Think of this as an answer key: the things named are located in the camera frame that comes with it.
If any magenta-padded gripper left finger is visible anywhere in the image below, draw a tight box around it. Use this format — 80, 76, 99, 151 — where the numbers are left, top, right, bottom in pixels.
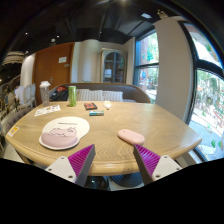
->
44, 143, 97, 188

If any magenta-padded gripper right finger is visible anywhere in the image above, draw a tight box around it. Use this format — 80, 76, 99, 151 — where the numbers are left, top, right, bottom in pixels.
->
132, 143, 183, 186

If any pink computer mouse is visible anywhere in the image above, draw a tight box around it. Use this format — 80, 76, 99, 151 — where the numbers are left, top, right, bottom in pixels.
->
117, 128, 146, 146

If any white pink cat mouse pad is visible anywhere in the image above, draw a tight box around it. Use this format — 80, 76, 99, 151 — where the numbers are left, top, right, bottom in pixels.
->
38, 116, 91, 151

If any white printed paper sheet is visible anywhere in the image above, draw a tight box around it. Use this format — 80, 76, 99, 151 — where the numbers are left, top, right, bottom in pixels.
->
33, 104, 62, 118

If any small teal box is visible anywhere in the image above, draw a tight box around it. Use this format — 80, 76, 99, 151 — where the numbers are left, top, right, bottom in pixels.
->
88, 110, 105, 117

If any small black red box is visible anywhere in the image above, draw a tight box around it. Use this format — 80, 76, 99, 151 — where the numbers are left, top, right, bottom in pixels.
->
83, 102, 98, 111

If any yellow sticker label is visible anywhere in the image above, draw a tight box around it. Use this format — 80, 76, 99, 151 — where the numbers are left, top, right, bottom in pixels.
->
7, 125, 20, 138

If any green drink bottle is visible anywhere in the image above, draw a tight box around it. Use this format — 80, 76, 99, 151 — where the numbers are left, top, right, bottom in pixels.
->
67, 85, 78, 108

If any black backpack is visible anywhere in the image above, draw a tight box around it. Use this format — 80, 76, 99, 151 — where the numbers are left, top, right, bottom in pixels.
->
49, 85, 70, 102

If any small white object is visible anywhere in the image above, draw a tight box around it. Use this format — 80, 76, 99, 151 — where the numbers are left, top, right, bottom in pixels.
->
102, 100, 113, 110

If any wide striped cushion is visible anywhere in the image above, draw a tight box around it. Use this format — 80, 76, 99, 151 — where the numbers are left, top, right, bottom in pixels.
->
76, 88, 104, 102

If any clear bottle with white lid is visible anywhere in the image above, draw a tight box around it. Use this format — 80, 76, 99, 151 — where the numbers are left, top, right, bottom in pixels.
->
39, 80, 52, 108

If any brown curved sofa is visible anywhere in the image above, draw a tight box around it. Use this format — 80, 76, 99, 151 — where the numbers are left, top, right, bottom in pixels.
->
49, 82, 152, 104

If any group of white chairs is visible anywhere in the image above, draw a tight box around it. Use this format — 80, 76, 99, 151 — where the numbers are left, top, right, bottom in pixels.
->
14, 83, 38, 111

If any small striped cushion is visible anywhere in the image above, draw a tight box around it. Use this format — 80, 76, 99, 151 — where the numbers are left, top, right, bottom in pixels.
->
102, 90, 124, 103

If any wooden door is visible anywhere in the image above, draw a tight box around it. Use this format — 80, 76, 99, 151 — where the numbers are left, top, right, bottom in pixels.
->
33, 42, 75, 106

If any arched glass cabinet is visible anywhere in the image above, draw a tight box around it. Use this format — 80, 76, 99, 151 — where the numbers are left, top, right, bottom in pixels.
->
100, 48, 128, 84

